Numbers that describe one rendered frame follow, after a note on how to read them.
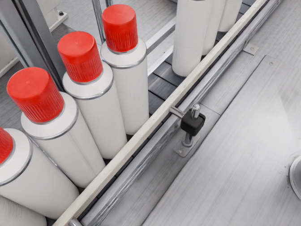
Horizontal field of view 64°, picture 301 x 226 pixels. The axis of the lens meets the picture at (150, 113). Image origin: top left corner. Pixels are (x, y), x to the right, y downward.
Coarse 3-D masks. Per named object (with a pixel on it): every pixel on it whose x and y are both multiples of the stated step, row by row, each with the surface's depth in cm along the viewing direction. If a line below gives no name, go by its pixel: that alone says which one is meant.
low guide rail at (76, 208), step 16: (256, 0) 52; (224, 48) 47; (208, 64) 43; (192, 80) 40; (176, 96) 38; (160, 112) 37; (144, 128) 35; (128, 144) 34; (112, 160) 33; (112, 176) 33; (96, 192) 31; (80, 208) 30; (64, 224) 28
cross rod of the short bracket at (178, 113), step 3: (171, 108) 38; (174, 108) 38; (171, 111) 38; (174, 111) 38; (177, 111) 37; (180, 111) 37; (174, 114) 38; (177, 114) 37; (180, 114) 37; (183, 114) 37; (180, 117) 37
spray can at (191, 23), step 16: (192, 0) 32; (208, 0) 32; (176, 16) 36; (192, 16) 34; (208, 16) 35; (176, 32) 38; (192, 32) 36; (176, 48) 40; (192, 48) 39; (176, 64) 43; (192, 64) 42
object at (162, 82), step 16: (240, 16) 55; (240, 32) 52; (160, 64) 47; (160, 80) 45; (176, 80) 45; (160, 96) 43; (144, 144) 38; (128, 160) 36; (80, 192) 34; (48, 224) 32
